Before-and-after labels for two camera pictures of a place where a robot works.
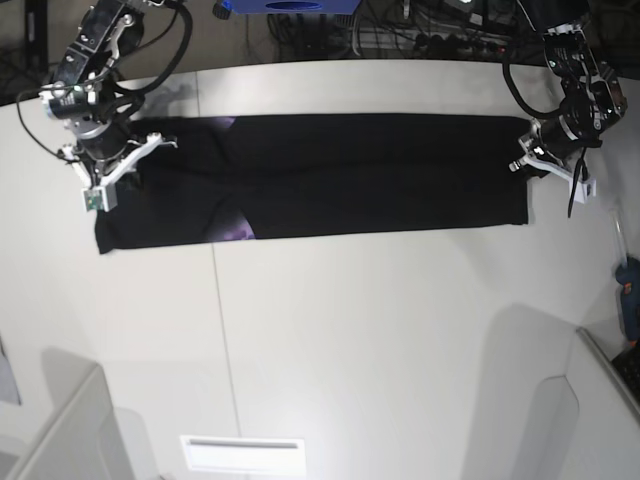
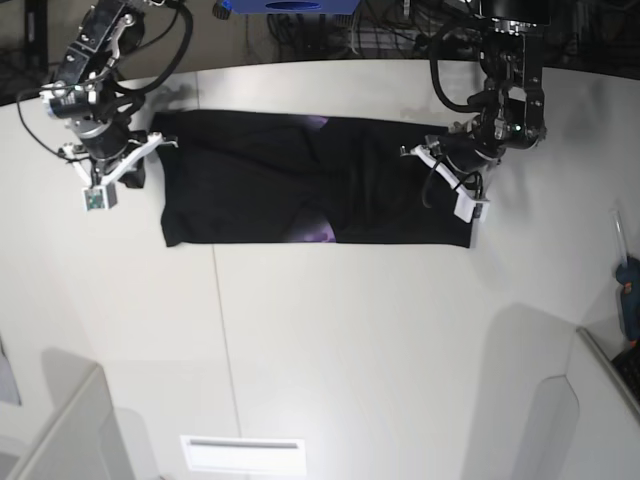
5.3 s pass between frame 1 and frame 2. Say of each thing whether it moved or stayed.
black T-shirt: moved
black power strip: stayed
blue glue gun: stayed
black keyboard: stayed
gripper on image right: moved
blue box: stayed
